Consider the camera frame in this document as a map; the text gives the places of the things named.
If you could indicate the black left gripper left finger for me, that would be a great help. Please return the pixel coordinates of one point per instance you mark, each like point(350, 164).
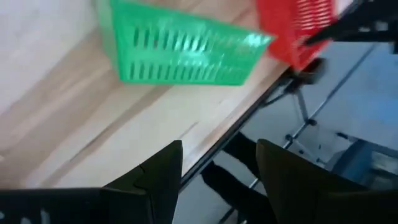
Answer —
point(155, 186)

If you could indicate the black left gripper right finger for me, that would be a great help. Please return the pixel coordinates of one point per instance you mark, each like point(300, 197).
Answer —
point(298, 193)

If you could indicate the large green slotted plastic basket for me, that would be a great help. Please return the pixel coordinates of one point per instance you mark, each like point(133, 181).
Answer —
point(186, 49)

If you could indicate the large pink slotted plastic basket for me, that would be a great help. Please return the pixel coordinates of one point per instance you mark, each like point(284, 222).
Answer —
point(289, 28)

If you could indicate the blue storage bin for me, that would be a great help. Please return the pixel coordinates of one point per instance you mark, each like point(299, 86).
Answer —
point(373, 165)

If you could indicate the metal chair leg frame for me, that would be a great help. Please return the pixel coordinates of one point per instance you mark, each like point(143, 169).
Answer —
point(303, 109)

